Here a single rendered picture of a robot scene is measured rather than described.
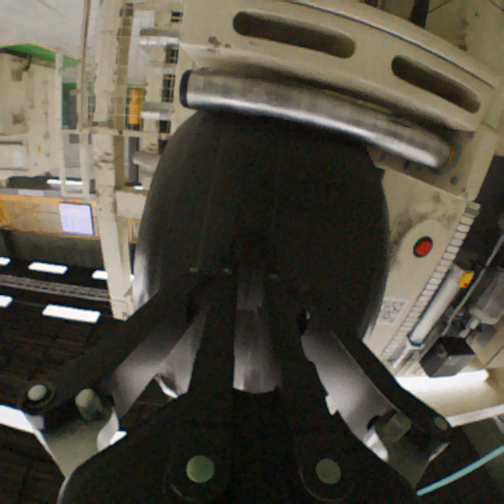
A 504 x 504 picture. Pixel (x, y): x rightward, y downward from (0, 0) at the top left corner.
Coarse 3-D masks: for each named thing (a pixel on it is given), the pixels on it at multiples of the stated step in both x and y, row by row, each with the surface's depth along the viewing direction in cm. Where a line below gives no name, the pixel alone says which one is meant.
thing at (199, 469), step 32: (224, 256) 13; (224, 288) 11; (224, 320) 9; (224, 352) 8; (192, 384) 6; (224, 384) 6; (192, 416) 5; (224, 416) 5; (192, 448) 4; (224, 448) 4; (192, 480) 3; (224, 480) 3
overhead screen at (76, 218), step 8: (64, 208) 333; (72, 208) 335; (80, 208) 337; (88, 208) 339; (64, 216) 339; (72, 216) 341; (80, 216) 343; (88, 216) 345; (64, 224) 345; (72, 224) 347; (80, 224) 349; (88, 224) 351; (64, 232) 352; (72, 232) 354; (80, 232) 356; (88, 232) 358
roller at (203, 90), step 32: (192, 96) 23; (224, 96) 23; (256, 96) 22; (288, 96) 23; (320, 96) 23; (320, 128) 25; (352, 128) 24; (384, 128) 24; (416, 128) 24; (416, 160) 27; (448, 160) 25
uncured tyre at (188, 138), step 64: (192, 128) 25; (256, 128) 25; (192, 192) 21; (256, 192) 22; (320, 192) 23; (384, 192) 29; (192, 256) 21; (320, 256) 22; (384, 256) 24; (256, 320) 22; (256, 384) 25
